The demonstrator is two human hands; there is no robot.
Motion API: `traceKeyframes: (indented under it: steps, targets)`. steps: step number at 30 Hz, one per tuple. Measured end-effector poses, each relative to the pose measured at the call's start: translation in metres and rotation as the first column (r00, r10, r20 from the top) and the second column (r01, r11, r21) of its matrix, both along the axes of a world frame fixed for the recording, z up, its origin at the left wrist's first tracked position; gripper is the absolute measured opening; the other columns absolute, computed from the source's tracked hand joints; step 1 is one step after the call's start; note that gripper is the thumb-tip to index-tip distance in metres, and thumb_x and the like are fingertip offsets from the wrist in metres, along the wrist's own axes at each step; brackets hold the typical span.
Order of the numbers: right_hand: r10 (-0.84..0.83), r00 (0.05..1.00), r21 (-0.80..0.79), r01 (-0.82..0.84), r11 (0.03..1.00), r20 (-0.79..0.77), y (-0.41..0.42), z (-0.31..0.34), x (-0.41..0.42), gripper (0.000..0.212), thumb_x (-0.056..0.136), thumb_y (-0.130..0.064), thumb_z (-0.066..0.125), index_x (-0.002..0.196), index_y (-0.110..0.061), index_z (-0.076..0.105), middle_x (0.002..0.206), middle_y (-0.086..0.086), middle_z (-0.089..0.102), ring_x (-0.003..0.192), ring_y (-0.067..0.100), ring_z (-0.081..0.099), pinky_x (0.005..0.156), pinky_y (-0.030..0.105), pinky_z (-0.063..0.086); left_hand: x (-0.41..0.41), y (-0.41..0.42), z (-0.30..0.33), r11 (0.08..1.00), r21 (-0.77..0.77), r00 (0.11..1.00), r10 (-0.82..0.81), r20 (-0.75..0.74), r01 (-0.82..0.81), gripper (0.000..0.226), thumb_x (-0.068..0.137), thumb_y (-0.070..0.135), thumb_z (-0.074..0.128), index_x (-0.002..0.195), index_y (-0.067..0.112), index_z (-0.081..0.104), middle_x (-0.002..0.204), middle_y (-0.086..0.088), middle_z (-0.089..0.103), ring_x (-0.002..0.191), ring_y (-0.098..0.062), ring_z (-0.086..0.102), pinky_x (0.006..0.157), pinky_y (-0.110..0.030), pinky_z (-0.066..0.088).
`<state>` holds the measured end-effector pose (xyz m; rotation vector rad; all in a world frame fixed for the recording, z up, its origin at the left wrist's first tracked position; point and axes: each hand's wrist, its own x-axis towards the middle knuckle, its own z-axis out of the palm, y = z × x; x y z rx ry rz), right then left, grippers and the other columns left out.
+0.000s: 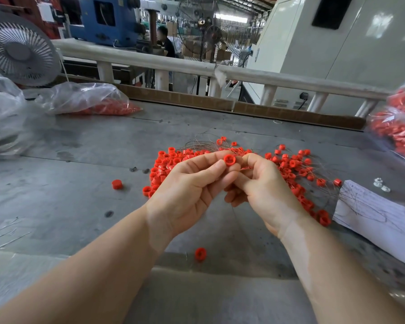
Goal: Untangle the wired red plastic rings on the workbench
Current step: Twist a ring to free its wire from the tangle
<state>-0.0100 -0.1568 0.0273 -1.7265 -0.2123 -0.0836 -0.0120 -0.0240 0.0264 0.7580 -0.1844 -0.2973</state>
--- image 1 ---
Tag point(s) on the person's left hand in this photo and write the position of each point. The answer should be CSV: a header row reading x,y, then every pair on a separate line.
x,y
182,195

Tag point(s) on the person's right hand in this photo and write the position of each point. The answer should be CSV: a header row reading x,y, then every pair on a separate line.
x,y
270,192

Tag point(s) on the pile of red plastic rings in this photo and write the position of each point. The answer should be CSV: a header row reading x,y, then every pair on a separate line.
x,y
165,164

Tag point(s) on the person's right forearm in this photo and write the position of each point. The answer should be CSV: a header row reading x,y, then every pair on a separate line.
x,y
347,276

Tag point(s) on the person's left forearm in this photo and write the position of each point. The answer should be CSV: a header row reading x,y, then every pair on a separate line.
x,y
71,283

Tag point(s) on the brown wooden board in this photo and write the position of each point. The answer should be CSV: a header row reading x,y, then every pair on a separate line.
x,y
199,100

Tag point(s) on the small clear plastic piece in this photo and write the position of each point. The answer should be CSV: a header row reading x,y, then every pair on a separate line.
x,y
378,181
386,188

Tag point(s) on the white paper sheet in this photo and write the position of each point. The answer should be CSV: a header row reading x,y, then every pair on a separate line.
x,y
379,224

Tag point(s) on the clear bag with red pieces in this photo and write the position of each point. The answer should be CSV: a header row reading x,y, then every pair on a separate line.
x,y
90,98

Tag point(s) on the white metal railing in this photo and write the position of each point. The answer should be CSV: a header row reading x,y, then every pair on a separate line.
x,y
167,60

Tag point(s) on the large clear bag red pieces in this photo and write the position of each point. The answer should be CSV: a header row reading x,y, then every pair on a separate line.
x,y
398,124

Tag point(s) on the large grey machine cabinet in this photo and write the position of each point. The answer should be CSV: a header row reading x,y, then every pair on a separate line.
x,y
374,45

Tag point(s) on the blue industrial machine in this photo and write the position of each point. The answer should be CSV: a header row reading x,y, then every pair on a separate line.
x,y
120,23

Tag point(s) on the crumpled clear plastic bag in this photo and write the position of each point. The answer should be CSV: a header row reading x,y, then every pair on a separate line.
x,y
3,118

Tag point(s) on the white desk fan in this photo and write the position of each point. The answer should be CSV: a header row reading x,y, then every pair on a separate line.
x,y
21,49

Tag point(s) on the red industrial machine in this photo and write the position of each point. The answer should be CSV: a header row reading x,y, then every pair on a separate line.
x,y
21,10

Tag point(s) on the black pedestal fan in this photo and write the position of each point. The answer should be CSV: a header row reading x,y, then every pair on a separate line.
x,y
213,34

